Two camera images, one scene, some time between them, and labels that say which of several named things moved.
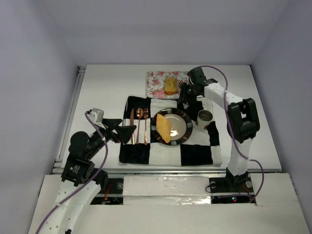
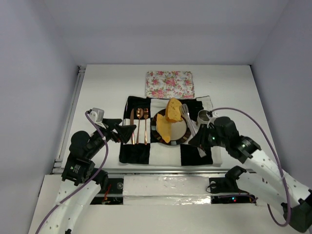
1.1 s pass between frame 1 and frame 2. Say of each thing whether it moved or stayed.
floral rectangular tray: stayed
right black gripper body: moved
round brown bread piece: moved
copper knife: stayed
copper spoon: stayed
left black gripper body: stayed
